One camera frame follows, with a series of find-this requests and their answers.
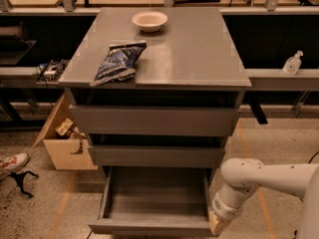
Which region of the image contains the blue chip bag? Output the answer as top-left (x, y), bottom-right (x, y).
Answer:
top-left (90, 40), bottom-right (147, 87)

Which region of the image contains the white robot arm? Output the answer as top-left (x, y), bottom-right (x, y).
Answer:
top-left (208, 158), bottom-right (319, 239)

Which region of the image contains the white red sneaker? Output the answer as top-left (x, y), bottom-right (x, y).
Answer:
top-left (0, 152), bottom-right (29, 175)

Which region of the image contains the grey middle drawer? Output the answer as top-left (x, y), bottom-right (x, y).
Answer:
top-left (88, 134), bottom-right (224, 168)

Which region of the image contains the clear hand sanitizer bottle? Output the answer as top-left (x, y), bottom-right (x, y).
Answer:
top-left (282, 50), bottom-right (303, 76)

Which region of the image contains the cardboard box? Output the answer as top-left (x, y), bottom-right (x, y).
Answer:
top-left (33, 94), bottom-right (98, 170)

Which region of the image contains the grey bottom drawer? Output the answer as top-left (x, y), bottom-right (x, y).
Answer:
top-left (89, 167), bottom-right (212, 237)

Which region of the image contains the black pedal cable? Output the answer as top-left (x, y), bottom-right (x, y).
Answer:
top-left (308, 150), bottom-right (319, 164)

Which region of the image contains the grey drawer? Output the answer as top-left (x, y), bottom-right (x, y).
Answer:
top-left (69, 105), bottom-right (238, 136)
top-left (88, 134), bottom-right (224, 168)
top-left (89, 167), bottom-right (212, 237)

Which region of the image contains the grey drawer cabinet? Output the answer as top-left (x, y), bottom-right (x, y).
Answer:
top-left (58, 7), bottom-right (252, 171)

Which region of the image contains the small packet in box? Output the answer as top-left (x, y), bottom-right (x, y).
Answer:
top-left (55, 119), bottom-right (74, 136)

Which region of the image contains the white paper bowl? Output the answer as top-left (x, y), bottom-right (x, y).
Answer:
top-left (132, 11), bottom-right (168, 33)

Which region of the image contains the grey top drawer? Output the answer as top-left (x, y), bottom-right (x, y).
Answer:
top-left (69, 105), bottom-right (238, 136)

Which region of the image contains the black white composition notebook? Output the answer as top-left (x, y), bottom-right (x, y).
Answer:
top-left (37, 59), bottom-right (69, 83)

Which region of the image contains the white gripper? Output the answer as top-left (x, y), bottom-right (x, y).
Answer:
top-left (208, 192), bottom-right (243, 237)

